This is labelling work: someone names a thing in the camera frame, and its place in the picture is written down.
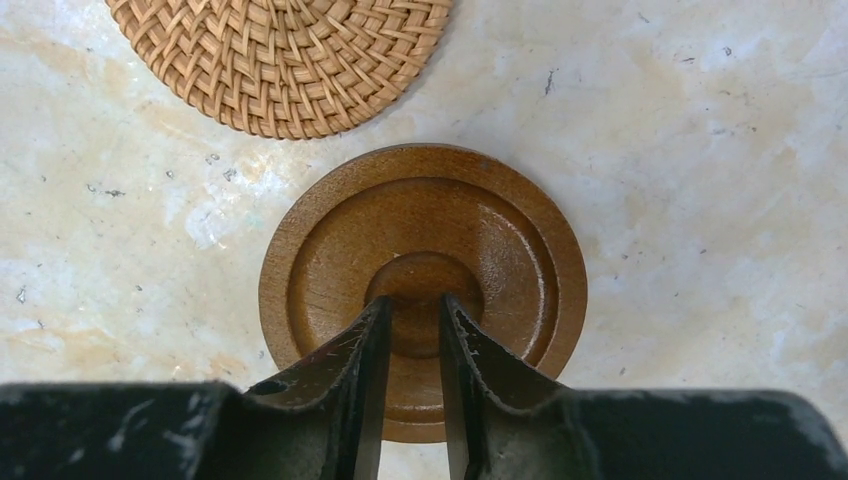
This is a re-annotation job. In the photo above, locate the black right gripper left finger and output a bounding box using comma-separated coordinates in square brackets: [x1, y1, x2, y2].
[1, 297, 391, 479]

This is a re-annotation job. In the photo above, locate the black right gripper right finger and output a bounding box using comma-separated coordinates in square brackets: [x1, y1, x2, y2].
[439, 295, 847, 479]

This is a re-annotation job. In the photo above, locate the brown wooden coaster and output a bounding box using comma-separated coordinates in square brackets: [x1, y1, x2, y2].
[258, 144, 588, 443]

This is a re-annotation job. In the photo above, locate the woven rattan coaster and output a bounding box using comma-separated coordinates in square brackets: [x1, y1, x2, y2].
[109, 0, 452, 140]

